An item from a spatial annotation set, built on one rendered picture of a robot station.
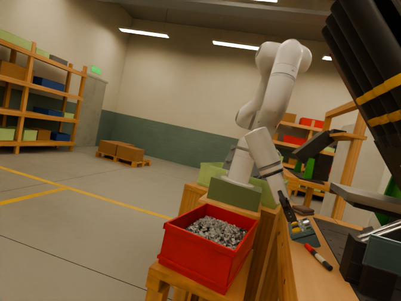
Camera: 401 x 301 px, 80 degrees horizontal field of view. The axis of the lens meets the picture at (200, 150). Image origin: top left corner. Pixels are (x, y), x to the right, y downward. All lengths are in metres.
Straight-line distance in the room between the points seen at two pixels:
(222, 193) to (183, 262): 0.65
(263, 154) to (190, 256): 0.40
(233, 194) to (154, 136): 7.40
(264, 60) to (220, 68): 7.23
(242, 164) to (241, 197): 0.18
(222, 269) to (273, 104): 0.54
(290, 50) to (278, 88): 0.14
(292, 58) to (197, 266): 0.73
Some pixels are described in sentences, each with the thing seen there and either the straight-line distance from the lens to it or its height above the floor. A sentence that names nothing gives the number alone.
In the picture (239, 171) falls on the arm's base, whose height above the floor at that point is 1.03.
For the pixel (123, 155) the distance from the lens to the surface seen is 6.33.
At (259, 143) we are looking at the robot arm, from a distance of 0.84.
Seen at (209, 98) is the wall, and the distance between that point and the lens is 8.15.
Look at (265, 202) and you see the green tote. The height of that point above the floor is 0.82.
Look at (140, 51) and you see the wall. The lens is 9.37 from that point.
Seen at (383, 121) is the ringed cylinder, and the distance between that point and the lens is 0.59.
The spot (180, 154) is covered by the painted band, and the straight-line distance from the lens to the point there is 8.25.
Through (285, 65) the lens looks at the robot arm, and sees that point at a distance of 0.93.
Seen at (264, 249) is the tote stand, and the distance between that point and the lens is 1.70.
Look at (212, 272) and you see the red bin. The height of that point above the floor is 0.84.
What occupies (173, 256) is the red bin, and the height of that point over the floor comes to 0.84.
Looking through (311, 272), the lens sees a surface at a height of 0.90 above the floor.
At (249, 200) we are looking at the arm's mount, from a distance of 1.29.
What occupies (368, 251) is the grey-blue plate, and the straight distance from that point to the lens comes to 0.72.
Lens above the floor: 1.19
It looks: 4 degrees down
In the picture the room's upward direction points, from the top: 12 degrees clockwise
